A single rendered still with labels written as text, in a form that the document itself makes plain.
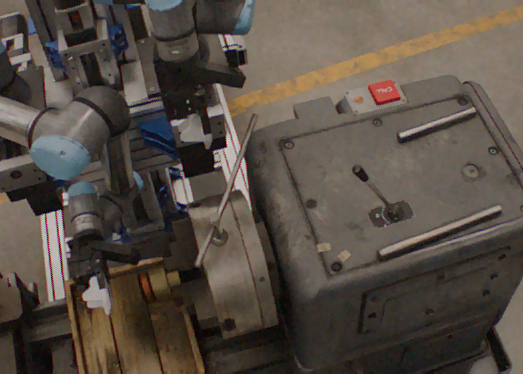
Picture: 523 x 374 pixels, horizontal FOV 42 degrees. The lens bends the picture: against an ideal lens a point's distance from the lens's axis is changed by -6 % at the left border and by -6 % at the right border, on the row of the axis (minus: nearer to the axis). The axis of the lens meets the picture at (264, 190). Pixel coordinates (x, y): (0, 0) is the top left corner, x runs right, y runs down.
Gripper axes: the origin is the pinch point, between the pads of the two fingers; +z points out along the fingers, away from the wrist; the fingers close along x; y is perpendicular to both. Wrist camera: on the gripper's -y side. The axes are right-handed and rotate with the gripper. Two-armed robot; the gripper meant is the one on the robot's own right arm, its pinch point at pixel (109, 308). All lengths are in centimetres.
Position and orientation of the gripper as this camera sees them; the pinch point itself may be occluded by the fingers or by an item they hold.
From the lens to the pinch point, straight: 160.1
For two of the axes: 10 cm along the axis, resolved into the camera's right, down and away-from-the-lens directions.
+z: 2.7, 7.7, -5.8
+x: -0.8, -5.8, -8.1
